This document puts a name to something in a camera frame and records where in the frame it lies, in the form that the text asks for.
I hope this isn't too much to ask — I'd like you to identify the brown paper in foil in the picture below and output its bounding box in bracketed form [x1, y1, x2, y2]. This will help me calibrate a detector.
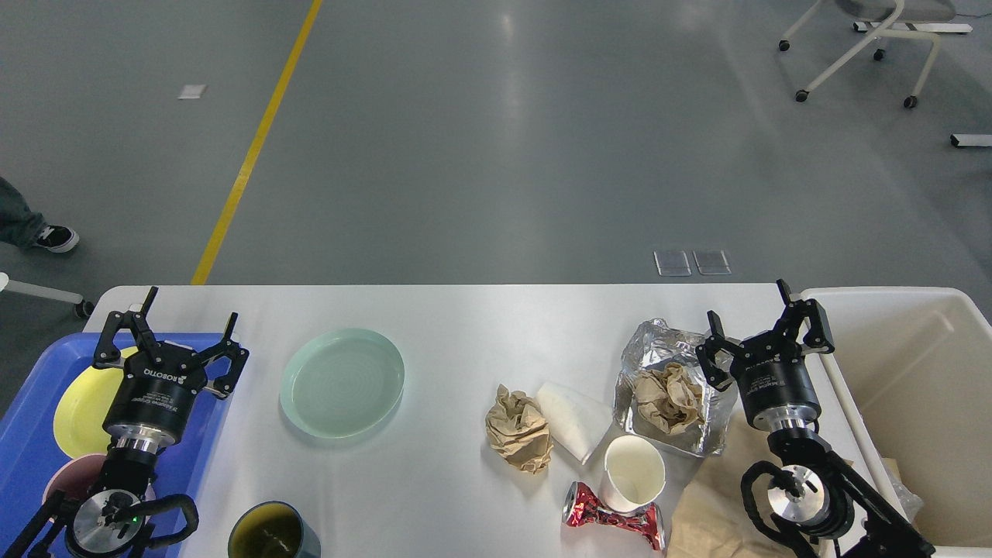
[633, 363, 705, 436]

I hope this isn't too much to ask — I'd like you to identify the white chair base leg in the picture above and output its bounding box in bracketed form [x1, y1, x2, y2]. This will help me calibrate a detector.
[1, 272, 95, 320]

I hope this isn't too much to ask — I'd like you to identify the crumpled brown paper ball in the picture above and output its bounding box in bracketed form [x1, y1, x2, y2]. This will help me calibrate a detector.
[484, 384, 553, 474]

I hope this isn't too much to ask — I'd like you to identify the crushed red can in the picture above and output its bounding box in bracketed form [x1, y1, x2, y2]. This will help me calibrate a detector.
[561, 480, 667, 553]

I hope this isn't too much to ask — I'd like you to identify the clear plastic wrap in bin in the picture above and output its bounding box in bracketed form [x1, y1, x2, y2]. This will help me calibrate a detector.
[882, 458, 925, 523]

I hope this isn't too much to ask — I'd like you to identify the yellow plate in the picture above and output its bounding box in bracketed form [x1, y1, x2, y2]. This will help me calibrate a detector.
[53, 367, 123, 459]

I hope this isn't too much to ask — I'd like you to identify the brown paper bag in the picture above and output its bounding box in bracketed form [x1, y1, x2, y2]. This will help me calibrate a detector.
[667, 410, 794, 557]

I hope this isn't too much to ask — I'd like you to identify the blue plastic tray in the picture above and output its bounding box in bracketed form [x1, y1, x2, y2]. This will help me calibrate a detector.
[1, 332, 228, 550]

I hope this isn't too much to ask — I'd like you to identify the mint green plate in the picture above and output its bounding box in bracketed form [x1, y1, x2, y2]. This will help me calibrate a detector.
[279, 328, 406, 440]

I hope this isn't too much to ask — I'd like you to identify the white crushed paper cup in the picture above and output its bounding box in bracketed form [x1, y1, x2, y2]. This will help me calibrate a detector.
[536, 381, 613, 465]

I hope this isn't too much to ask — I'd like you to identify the dark teal mug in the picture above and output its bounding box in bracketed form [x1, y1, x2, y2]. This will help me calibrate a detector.
[227, 501, 322, 557]

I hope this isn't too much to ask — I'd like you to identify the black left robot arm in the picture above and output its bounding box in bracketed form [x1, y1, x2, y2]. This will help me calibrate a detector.
[5, 286, 250, 557]

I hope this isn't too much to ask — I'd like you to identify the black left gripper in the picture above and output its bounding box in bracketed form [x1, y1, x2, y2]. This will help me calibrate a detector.
[93, 286, 250, 448]

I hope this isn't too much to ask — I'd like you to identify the white rolling chair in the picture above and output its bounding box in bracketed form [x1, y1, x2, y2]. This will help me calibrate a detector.
[794, 1, 956, 109]

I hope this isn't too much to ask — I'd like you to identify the beige plastic bin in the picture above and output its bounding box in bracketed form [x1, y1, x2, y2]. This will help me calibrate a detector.
[803, 287, 991, 557]

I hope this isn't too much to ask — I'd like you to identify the white table leg bar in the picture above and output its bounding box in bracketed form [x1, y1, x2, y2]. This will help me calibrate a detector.
[949, 132, 992, 149]

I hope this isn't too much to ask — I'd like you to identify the person leg with sneaker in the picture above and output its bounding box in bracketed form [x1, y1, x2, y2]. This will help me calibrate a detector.
[1, 177, 79, 253]

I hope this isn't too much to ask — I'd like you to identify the pink ribbed mug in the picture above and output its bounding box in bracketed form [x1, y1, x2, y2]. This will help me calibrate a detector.
[40, 453, 155, 504]

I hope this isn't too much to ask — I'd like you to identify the silver foil container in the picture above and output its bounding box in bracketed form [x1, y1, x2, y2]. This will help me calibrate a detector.
[613, 319, 738, 458]

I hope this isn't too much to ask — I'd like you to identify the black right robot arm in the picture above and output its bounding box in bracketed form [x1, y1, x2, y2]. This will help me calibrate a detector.
[695, 280, 935, 557]

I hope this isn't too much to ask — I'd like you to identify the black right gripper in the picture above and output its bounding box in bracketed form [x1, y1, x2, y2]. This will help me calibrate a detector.
[695, 280, 835, 431]

